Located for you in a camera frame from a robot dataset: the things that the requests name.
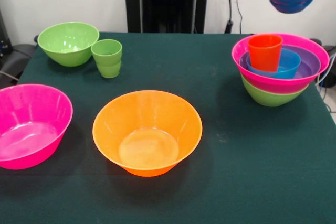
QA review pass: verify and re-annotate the pink plastic bowl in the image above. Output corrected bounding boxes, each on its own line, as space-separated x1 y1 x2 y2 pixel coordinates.
0 83 74 170
231 33 330 94

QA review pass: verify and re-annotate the orange-red plastic cup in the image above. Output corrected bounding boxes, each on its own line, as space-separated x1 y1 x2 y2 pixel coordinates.
248 34 284 72

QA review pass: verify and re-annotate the translucent blue bowl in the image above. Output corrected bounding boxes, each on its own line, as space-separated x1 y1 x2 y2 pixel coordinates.
246 48 301 80

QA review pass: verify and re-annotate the purple plastic bowl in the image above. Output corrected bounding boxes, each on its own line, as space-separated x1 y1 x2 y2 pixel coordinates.
239 45 322 80

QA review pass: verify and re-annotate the orange plastic bowl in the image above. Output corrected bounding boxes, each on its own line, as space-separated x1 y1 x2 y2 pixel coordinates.
92 90 203 178

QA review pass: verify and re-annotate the green plastic bowl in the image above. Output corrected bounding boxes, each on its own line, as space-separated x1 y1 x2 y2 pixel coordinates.
240 76 310 108
37 22 100 68

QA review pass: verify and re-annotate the green plastic cup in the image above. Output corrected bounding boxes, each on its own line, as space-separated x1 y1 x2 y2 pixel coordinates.
91 39 123 79

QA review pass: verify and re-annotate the dark green tablecloth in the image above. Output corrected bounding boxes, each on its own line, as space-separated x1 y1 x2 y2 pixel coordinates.
0 31 336 224

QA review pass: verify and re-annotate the black equipment box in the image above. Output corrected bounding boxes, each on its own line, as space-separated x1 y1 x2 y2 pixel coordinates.
0 8 13 62

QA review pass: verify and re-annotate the black wall cable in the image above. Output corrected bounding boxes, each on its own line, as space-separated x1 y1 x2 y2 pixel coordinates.
224 0 244 35

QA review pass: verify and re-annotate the grey cable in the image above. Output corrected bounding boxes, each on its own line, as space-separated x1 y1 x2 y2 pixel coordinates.
0 70 20 82

